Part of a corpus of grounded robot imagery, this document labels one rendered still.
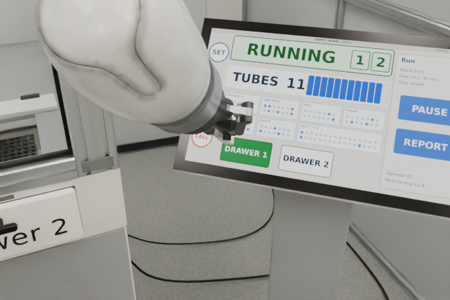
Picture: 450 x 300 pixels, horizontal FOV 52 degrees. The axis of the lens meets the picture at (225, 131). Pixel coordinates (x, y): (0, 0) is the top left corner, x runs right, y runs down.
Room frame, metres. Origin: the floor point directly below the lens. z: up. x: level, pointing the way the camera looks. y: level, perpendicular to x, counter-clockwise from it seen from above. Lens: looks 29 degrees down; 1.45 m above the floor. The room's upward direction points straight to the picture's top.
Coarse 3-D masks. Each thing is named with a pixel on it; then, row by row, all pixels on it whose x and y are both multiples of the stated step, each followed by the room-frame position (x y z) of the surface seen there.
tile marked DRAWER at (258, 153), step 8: (240, 144) 0.73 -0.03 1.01; (248, 144) 0.72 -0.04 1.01; (256, 144) 0.72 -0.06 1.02; (264, 144) 0.72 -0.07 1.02; (272, 144) 0.72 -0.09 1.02; (224, 152) 0.72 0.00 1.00; (232, 152) 0.72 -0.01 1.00; (240, 152) 0.72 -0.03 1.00; (248, 152) 0.71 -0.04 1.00; (256, 152) 0.71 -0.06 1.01; (264, 152) 0.71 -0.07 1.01; (224, 160) 0.71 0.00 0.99; (232, 160) 0.71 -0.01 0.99; (240, 160) 0.71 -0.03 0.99; (248, 160) 0.70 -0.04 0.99; (256, 160) 0.70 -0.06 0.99; (264, 160) 0.70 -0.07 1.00
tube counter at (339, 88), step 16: (288, 80) 0.79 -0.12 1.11; (304, 80) 0.78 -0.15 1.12; (320, 80) 0.78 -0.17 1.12; (336, 80) 0.77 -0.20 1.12; (352, 80) 0.76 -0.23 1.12; (368, 80) 0.76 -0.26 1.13; (320, 96) 0.76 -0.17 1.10; (336, 96) 0.75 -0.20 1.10; (352, 96) 0.74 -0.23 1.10; (368, 96) 0.74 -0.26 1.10; (384, 96) 0.73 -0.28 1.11
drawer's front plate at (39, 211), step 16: (64, 192) 0.69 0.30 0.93; (0, 208) 0.65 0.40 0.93; (16, 208) 0.65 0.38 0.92; (32, 208) 0.66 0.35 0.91; (48, 208) 0.68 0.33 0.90; (64, 208) 0.69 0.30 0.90; (32, 224) 0.66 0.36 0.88; (48, 224) 0.67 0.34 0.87; (64, 224) 0.68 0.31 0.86; (80, 224) 0.70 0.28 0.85; (0, 240) 0.64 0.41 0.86; (16, 240) 0.65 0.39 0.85; (32, 240) 0.66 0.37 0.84; (48, 240) 0.67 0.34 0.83; (64, 240) 0.68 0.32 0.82; (0, 256) 0.63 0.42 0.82
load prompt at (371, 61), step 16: (240, 48) 0.85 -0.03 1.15; (256, 48) 0.84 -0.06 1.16; (272, 48) 0.84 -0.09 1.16; (288, 48) 0.83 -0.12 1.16; (304, 48) 0.82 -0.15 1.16; (320, 48) 0.82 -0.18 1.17; (336, 48) 0.81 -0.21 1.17; (352, 48) 0.80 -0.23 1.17; (368, 48) 0.80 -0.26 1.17; (288, 64) 0.81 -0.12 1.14; (304, 64) 0.80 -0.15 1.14; (320, 64) 0.80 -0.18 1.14; (336, 64) 0.79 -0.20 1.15; (352, 64) 0.78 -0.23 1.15; (368, 64) 0.78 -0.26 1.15; (384, 64) 0.77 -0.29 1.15
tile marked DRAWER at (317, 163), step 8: (280, 152) 0.70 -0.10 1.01; (288, 152) 0.70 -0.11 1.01; (296, 152) 0.70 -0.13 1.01; (304, 152) 0.70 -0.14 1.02; (312, 152) 0.69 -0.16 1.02; (320, 152) 0.69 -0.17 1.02; (328, 152) 0.69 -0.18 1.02; (280, 160) 0.69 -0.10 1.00; (288, 160) 0.69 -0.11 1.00; (296, 160) 0.69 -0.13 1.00; (304, 160) 0.69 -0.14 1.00; (312, 160) 0.68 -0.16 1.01; (320, 160) 0.68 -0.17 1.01; (328, 160) 0.68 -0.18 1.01; (280, 168) 0.68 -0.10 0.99; (288, 168) 0.68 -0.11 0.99; (296, 168) 0.68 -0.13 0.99; (304, 168) 0.68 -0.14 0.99; (312, 168) 0.67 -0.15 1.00; (320, 168) 0.67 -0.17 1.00; (328, 168) 0.67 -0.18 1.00; (320, 176) 0.66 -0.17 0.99; (328, 176) 0.66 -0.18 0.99
